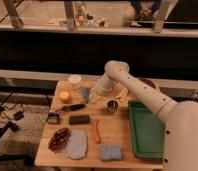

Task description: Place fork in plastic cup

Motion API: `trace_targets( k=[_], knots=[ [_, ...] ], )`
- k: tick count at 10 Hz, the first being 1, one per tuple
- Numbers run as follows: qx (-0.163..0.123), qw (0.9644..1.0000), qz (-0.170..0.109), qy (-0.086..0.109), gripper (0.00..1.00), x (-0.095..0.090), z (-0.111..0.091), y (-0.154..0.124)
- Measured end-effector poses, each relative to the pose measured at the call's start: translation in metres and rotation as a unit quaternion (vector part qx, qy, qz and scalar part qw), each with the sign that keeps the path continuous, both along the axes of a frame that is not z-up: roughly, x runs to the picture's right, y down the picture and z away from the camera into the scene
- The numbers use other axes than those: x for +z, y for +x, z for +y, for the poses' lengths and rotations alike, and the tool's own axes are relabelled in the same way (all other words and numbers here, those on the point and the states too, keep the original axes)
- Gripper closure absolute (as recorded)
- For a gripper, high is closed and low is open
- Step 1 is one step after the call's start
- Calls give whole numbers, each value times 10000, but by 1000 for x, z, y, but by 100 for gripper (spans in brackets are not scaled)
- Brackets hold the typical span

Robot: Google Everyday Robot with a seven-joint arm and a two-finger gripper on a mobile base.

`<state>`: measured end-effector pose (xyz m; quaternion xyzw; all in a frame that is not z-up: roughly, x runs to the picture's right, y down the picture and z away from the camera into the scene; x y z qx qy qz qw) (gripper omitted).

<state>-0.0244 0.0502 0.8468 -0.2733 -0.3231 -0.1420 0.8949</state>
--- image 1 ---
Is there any black handled kitchen knife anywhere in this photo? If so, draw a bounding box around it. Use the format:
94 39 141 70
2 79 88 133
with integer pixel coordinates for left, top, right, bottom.
55 103 86 112

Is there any green plastic tray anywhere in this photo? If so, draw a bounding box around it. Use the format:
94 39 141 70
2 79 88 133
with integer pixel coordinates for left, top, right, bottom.
128 100 165 159

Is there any orange carrot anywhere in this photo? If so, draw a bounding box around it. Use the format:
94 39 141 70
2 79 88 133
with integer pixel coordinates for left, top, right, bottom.
92 120 101 144

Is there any small black box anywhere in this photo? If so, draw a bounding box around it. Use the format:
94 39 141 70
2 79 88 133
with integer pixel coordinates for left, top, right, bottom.
46 113 60 124

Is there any dark red plate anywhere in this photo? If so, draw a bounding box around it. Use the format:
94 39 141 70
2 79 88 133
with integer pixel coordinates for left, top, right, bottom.
139 78 158 90

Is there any yellow banana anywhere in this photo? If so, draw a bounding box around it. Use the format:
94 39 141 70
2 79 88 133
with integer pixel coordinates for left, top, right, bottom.
115 88 128 102

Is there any clear plastic cup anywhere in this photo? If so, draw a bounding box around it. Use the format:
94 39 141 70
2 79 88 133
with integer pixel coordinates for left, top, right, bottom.
68 74 82 90

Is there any brown pine cone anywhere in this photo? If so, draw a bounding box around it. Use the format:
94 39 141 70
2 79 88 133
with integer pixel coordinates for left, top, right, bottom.
48 128 71 152

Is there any yellow round fruit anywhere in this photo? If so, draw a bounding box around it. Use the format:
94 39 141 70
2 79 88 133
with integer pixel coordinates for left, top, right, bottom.
60 91 72 103

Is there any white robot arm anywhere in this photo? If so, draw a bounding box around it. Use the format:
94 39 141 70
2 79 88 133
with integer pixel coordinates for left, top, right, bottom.
89 60 198 171

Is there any black rectangular block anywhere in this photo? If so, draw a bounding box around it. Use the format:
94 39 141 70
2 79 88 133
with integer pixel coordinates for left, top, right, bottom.
69 115 90 125

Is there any blue sponge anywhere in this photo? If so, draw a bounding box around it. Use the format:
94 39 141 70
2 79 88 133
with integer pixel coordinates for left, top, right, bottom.
100 146 122 161

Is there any small metal cup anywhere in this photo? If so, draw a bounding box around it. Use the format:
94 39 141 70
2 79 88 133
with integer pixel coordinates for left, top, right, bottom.
107 100 119 113

